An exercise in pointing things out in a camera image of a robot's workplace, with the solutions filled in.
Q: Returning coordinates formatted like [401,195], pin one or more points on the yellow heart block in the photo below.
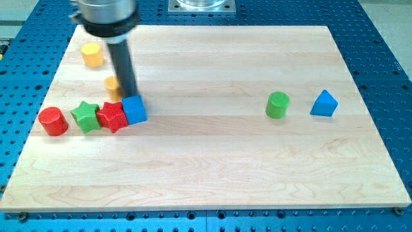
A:
[113,89]

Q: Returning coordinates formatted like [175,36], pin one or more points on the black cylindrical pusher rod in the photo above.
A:
[123,67]

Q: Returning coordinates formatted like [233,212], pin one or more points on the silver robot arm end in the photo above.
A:
[110,20]

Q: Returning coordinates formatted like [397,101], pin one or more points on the yellow hexagon block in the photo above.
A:
[92,55]

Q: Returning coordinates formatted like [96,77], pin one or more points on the light wooden board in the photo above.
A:
[207,142]

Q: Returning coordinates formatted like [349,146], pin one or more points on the blue cube block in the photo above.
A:
[134,109]

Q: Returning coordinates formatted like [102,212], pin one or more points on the green cylinder block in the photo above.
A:
[277,105]

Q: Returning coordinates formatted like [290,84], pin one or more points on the red star block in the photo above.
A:
[112,116]

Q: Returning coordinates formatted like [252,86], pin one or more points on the green star block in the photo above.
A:
[85,115]

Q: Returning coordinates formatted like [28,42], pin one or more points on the blue triangle block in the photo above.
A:
[325,105]

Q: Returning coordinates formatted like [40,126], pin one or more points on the red cylinder block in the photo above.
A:
[53,121]

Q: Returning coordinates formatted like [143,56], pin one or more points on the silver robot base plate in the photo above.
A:
[201,6]

